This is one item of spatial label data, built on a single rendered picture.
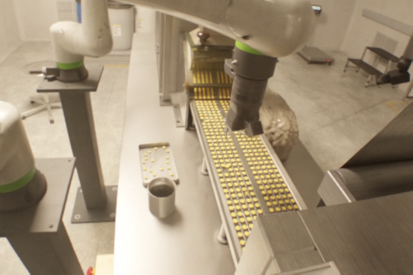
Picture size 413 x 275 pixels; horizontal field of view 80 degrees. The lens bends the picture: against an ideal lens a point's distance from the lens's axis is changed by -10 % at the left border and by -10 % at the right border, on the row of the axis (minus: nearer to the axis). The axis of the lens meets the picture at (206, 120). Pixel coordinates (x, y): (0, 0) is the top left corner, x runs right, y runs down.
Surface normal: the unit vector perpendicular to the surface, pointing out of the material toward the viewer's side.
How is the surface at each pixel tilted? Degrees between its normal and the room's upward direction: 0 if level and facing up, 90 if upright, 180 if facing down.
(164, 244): 0
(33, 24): 90
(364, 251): 0
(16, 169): 90
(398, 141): 109
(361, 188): 52
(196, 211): 0
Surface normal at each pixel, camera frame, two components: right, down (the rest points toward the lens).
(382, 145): 0.15, 0.80
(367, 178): 0.17, -0.55
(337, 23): 0.19, 0.56
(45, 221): 0.11, -0.83
